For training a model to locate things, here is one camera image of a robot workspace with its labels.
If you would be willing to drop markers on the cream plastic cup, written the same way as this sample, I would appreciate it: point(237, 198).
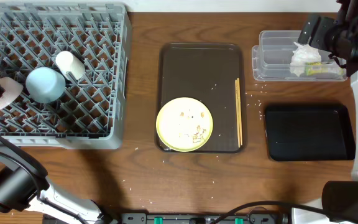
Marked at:
point(68, 63)

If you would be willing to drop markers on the yellow plate with crumbs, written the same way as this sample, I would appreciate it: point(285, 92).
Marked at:
point(184, 124)

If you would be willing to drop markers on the clear plastic bin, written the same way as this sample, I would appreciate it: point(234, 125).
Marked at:
point(272, 57)

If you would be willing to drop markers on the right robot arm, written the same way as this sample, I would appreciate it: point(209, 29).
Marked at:
point(339, 201)

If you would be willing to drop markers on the green snack wrapper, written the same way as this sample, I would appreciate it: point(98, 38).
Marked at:
point(323, 67)

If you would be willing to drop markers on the black tray bin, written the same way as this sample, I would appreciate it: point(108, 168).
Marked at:
point(313, 132)

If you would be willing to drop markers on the light blue bowl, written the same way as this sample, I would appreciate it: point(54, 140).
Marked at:
point(45, 85)

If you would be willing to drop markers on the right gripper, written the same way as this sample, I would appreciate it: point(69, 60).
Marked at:
point(317, 32)

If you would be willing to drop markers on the white tissue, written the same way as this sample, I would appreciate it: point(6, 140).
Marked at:
point(303, 55)

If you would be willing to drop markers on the dark brown serving tray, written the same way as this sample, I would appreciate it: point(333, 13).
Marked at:
point(206, 72)

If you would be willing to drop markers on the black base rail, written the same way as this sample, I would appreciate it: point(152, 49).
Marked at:
point(255, 217)

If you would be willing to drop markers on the grey plastic dish rack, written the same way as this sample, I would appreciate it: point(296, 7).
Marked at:
point(90, 112)

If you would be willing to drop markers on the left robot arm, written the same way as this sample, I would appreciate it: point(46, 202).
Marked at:
point(24, 185)

